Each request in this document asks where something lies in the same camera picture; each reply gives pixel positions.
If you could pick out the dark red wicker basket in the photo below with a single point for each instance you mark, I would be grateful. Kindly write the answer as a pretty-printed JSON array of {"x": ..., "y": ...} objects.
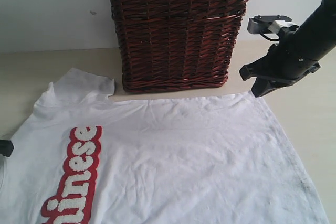
[{"x": 173, "y": 45}]

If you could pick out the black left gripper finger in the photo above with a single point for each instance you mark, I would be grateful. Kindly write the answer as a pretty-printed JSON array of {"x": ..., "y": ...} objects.
[{"x": 6, "y": 148}]

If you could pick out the white t-shirt red lettering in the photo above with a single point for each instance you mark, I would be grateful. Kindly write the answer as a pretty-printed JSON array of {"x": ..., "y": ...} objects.
[{"x": 83, "y": 158}]

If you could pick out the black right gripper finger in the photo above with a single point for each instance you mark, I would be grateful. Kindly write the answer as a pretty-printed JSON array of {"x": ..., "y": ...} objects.
[
  {"x": 263, "y": 86},
  {"x": 257, "y": 69}
]

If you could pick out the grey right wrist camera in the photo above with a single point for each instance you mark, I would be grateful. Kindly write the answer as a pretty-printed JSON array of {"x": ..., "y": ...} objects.
[{"x": 270, "y": 24}]

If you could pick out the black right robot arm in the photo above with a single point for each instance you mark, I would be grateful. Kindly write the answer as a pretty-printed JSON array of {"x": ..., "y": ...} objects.
[{"x": 316, "y": 36}]

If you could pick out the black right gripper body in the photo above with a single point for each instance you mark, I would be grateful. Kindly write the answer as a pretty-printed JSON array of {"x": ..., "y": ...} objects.
[{"x": 285, "y": 64}]

